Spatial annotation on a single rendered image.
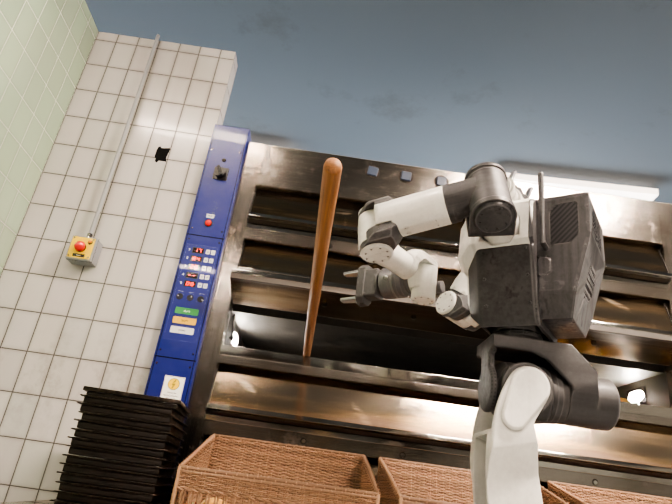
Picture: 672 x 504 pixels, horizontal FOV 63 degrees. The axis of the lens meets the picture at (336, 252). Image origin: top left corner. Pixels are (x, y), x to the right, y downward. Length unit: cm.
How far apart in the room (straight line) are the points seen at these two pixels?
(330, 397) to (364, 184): 93
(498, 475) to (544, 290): 40
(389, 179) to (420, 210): 124
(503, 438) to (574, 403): 19
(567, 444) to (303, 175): 150
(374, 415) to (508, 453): 97
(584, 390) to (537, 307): 20
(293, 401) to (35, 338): 100
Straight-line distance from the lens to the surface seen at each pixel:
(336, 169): 87
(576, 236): 131
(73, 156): 267
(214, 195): 238
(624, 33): 351
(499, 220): 120
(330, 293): 207
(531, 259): 128
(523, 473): 125
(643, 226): 279
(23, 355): 237
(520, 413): 123
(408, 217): 124
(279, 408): 210
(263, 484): 161
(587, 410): 133
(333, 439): 210
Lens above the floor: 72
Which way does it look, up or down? 24 degrees up
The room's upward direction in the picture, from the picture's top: 8 degrees clockwise
